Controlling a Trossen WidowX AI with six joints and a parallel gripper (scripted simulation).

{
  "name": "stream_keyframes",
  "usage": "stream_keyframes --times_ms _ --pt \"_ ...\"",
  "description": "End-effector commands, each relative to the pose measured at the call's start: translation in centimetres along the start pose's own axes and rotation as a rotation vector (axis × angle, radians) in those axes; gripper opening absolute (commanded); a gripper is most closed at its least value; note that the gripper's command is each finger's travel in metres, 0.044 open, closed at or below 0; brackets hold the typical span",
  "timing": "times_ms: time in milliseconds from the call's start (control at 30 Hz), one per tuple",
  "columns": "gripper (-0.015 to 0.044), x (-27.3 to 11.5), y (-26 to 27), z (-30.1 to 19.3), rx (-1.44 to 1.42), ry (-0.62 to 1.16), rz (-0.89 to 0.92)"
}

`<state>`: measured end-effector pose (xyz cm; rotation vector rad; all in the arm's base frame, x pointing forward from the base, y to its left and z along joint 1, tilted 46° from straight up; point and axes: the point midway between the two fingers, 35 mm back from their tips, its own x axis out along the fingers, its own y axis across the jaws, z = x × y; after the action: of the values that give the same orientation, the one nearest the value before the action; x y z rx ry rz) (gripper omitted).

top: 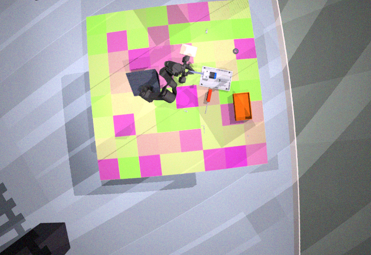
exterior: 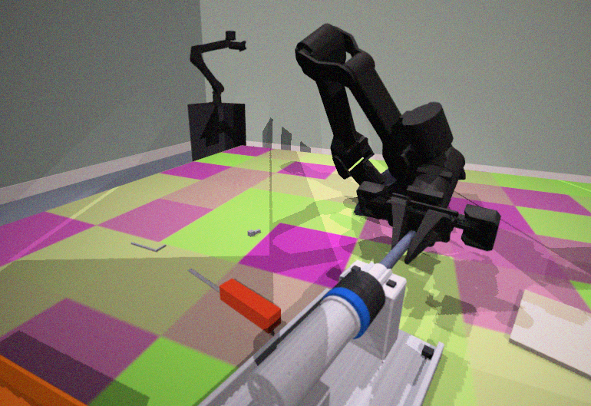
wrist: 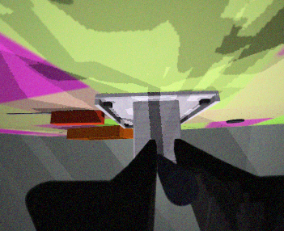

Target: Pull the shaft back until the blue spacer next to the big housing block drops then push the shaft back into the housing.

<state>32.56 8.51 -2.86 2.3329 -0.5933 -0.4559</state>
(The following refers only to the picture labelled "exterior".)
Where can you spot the blue ring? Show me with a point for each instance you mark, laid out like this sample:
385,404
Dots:
356,303

